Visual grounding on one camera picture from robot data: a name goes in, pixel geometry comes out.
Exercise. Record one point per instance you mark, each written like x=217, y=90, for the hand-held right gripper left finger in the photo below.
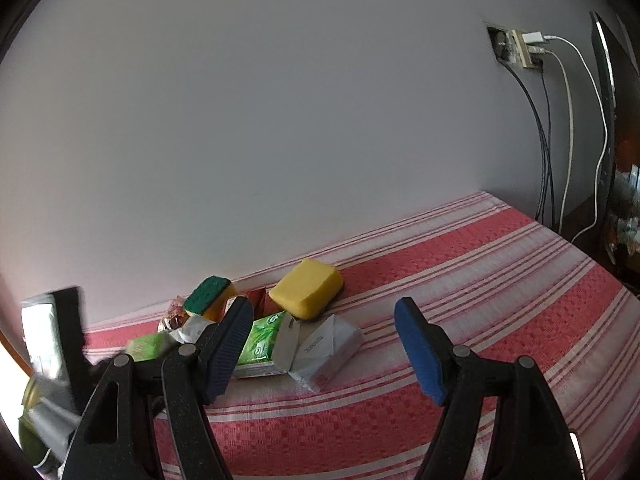
x=227, y=355

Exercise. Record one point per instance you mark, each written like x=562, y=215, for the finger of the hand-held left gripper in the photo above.
x=67, y=340

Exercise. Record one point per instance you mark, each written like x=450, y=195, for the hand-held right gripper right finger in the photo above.
x=417, y=355

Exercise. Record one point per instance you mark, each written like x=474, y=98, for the green tissue packet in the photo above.
x=262, y=340

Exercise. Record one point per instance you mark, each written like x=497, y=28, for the foil snack wrapper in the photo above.
x=187, y=330

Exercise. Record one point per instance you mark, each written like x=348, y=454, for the white tissue packet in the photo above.
x=330, y=355

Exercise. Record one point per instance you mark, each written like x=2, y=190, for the large yellow sponge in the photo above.
x=305, y=287

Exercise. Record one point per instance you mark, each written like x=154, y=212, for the red sauce packet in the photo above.
x=260, y=302

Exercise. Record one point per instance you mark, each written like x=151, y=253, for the green yellow scouring sponge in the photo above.
x=207, y=295

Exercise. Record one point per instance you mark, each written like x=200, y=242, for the light green packet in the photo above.
x=147, y=347

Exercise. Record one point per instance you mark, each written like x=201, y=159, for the red striped bed cover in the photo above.
x=500, y=285

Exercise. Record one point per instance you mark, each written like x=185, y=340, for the dark wooden cabinet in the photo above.
x=580, y=220

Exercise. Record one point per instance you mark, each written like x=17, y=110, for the white charger plug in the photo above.
x=532, y=36

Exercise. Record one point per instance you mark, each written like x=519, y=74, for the wall socket plate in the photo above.
x=526, y=59

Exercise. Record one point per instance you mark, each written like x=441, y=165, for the open wall box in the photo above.
x=501, y=45

